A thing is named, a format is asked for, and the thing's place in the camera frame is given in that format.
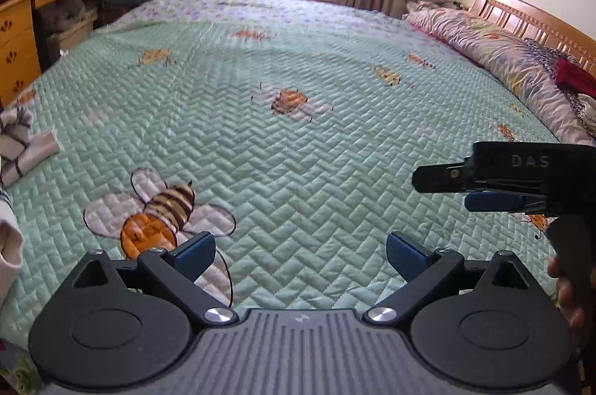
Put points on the wooden headboard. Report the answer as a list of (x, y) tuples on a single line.
[(517, 15)]

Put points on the floral bed sheet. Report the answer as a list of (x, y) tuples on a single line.
[(16, 369)]

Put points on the green quilted bee bedspread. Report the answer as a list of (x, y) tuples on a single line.
[(326, 143)]

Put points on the dark patterned cloth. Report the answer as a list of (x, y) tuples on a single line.
[(549, 55)]

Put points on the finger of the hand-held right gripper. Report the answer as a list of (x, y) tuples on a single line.
[(493, 202), (442, 178)]

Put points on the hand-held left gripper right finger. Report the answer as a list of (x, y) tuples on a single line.
[(405, 253)]

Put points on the white black-striped sweater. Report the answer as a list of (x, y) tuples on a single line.
[(18, 143)]

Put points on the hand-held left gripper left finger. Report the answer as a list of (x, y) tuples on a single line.
[(195, 251)]

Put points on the dark red cloth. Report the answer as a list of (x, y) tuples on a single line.
[(575, 76)]

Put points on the person's right hand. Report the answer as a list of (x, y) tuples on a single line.
[(570, 306)]

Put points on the wooden desk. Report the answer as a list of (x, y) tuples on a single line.
[(18, 31)]

